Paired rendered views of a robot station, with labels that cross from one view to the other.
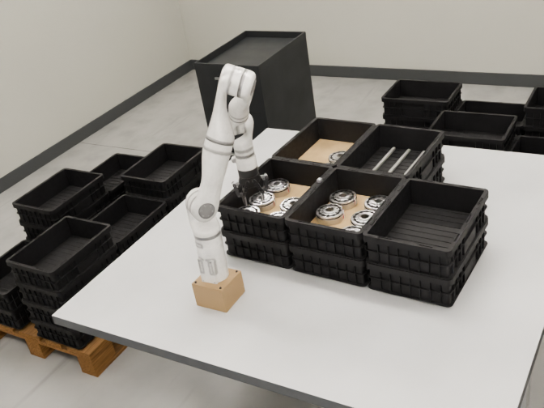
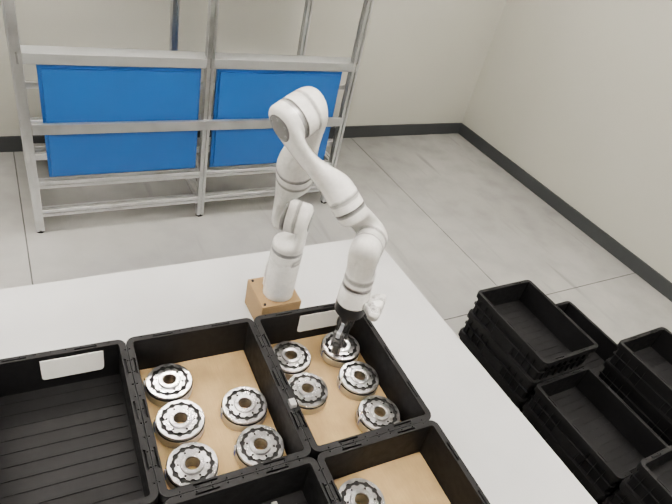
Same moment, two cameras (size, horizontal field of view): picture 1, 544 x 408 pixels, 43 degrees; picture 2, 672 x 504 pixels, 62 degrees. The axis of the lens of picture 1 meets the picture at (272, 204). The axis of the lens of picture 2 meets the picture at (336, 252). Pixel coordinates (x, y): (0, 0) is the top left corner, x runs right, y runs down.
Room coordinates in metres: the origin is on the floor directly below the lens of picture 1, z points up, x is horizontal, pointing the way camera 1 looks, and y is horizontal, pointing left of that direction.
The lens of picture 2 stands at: (2.55, -0.91, 1.91)
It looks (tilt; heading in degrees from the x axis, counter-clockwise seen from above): 36 degrees down; 110
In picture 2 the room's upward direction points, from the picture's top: 14 degrees clockwise
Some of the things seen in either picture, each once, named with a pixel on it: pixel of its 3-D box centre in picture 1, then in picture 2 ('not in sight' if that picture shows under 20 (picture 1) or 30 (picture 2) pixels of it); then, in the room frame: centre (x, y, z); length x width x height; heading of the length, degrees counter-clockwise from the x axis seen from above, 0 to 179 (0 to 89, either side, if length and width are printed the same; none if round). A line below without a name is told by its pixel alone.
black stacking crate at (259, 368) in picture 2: (348, 212); (211, 410); (2.13, -0.27, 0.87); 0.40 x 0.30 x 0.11; 143
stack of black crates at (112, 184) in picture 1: (121, 196); not in sight; (3.63, 0.87, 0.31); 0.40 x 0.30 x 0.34; 146
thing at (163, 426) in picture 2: (365, 218); (180, 419); (2.09, -0.32, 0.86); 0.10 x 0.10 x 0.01
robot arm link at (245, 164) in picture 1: (244, 156); (362, 293); (2.29, 0.07, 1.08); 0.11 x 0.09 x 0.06; 9
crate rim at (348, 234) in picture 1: (346, 200); (213, 396); (2.13, -0.27, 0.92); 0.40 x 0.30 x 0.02; 143
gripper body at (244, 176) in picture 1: (248, 176); (348, 312); (2.27, 0.07, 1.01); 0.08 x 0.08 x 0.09
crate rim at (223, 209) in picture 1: (275, 188); (337, 367); (2.31, -0.02, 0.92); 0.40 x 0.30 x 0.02; 143
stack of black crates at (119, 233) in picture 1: (129, 244); (580, 444); (3.08, 0.77, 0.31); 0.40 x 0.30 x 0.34; 146
